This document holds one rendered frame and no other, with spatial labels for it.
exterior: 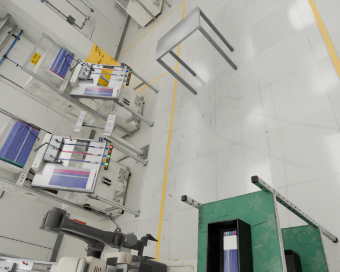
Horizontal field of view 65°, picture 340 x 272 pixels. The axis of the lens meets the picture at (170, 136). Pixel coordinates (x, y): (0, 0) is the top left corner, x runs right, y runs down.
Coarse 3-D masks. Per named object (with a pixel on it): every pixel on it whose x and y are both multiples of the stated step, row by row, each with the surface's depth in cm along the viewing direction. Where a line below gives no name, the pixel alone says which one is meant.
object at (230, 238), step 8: (224, 232) 129; (232, 232) 126; (224, 240) 127; (232, 240) 124; (224, 248) 125; (232, 248) 122; (224, 256) 123; (232, 256) 121; (224, 264) 121; (232, 264) 119
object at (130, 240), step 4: (120, 232) 152; (124, 236) 146; (128, 236) 144; (132, 236) 145; (136, 236) 146; (120, 240) 151; (124, 240) 144; (128, 240) 144; (132, 240) 144; (136, 240) 145; (120, 244) 147; (128, 244) 144; (132, 244) 143
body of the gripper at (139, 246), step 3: (141, 237) 158; (144, 237) 154; (138, 240) 153; (141, 240) 156; (144, 240) 153; (138, 243) 151; (141, 243) 152; (132, 246) 150; (135, 246) 150; (138, 246) 151; (141, 246) 152; (135, 249) 151; (138, 249) 151; (141, 249) 150; (138, 252) 154; (141, 252) 150; (138, 255) 152; (141, 255) 150
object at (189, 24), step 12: (192, 12) 329; (180, 24) 336; (192, 24) 312; (168, 36) 345; (180, 36) 319; (168, 48) 327; (216, 48) 322; (228, 48) 367; (156, 60) 338; (180, 60) 386; (228, 60) 335; (192, 72) 402
